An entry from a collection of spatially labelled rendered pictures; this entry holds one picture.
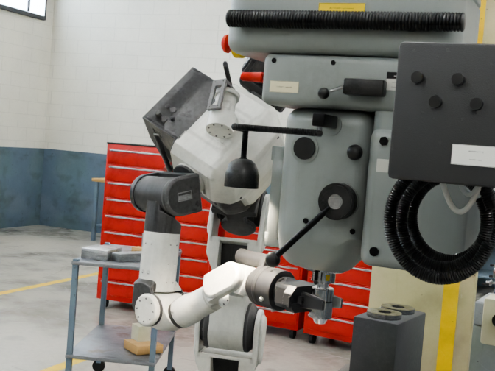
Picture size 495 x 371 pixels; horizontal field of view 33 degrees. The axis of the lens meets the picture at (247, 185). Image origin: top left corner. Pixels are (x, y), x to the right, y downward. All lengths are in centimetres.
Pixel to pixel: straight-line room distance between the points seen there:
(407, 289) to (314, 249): 185
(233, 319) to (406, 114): 124
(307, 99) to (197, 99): 59
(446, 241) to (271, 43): 50
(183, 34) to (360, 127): 1061
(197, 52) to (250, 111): 992
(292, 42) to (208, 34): 1037
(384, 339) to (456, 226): 68
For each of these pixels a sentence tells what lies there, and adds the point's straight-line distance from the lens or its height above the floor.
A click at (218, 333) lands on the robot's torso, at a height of 100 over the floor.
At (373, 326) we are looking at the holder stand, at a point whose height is 111.
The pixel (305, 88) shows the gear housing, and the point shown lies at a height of 166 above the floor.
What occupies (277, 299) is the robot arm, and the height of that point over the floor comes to 123.
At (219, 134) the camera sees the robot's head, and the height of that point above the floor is 157.
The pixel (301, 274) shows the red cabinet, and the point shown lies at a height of 54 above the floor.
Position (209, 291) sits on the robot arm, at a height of 121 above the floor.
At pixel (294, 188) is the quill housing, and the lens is 162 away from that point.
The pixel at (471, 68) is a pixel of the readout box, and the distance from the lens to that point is 127.
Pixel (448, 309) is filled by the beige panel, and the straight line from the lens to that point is 342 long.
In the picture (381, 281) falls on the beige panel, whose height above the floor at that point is 102.
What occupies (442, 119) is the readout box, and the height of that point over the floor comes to 161.
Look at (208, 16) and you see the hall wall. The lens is 1200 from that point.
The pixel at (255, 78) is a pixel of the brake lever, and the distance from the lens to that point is 186.
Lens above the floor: 155
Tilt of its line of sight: 3 degrees down
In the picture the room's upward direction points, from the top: 5 degrees clockwise
